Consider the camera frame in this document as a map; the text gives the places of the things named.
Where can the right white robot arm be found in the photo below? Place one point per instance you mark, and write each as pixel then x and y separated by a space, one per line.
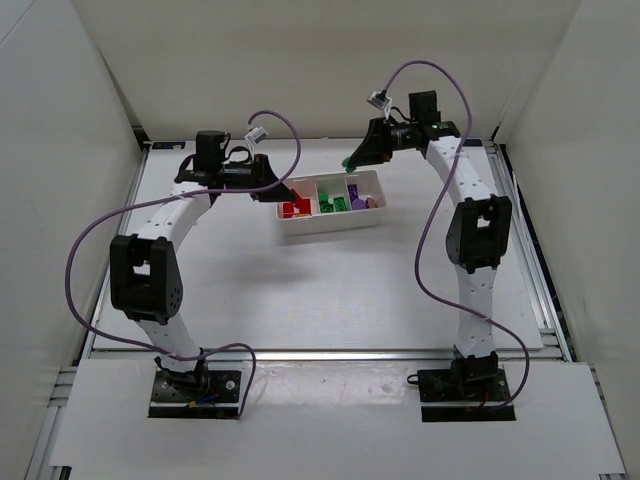
pixel 476 240

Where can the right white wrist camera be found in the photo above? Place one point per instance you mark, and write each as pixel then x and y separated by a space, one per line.
pixel 381 101

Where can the purple lego plate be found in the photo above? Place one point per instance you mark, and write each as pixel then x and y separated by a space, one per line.
pixel 353 191

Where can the purple rounded lego brick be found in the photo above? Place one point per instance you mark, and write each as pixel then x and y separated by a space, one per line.
pixel 359 204

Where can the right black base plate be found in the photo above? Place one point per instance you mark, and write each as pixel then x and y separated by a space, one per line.
pixel 441 401

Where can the red green watermelon lego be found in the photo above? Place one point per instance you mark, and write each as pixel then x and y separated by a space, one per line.
pixel 288 210

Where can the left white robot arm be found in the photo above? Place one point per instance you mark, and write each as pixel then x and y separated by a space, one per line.
pixel 145 281

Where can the green curved lego brick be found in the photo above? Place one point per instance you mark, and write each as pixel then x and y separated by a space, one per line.
pixel 325 200

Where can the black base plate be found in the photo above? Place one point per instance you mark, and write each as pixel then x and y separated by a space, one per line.
pixel 441 401
pixel 216 396

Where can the white divided plastic container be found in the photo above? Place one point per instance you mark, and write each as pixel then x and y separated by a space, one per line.
pixel 336 183

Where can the green lego plate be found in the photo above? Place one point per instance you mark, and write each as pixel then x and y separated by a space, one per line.
pixel 340 204

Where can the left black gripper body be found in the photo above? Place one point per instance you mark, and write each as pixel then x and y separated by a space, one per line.
pixel 263 175

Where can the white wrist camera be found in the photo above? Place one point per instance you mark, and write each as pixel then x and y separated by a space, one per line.
pixel 381 101
pixel 254 136

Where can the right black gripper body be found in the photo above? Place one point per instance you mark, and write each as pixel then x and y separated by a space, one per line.
pixel 377 141

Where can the red long lego brick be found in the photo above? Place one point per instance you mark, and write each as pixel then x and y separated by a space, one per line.
pixel 302 205

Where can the small green lego piece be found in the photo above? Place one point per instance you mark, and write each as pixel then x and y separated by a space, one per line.
pixel 347 165

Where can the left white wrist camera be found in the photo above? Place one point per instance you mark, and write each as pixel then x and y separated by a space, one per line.
pixel 254 136

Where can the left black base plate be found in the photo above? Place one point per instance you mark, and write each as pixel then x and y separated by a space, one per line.
pixel 216 396

